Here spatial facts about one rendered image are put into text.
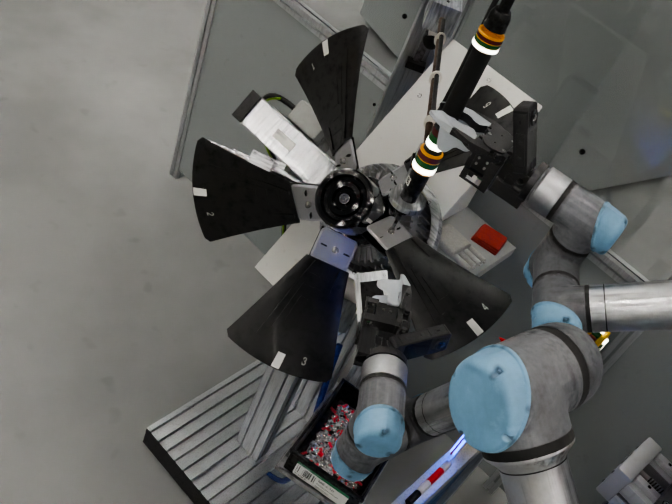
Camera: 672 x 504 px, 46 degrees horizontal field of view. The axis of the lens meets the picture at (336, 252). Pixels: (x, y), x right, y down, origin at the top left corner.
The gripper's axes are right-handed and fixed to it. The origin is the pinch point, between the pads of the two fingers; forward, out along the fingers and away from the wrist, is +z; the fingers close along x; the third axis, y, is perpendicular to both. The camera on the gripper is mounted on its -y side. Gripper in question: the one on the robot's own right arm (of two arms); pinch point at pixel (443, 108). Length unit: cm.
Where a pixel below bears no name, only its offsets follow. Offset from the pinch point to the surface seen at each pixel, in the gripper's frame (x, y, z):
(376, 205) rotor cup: -0.9, 24.8, 2.7
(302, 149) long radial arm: 13.6, 35.8, 27.2
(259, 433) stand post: 11, 128, 7
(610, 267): 65, 50, -43
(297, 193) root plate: -1.8, 33.3, 18.2
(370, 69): 79, 49, 44
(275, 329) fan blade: -20, 49, 5
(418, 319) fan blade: -12.2, 31.4, -16.7
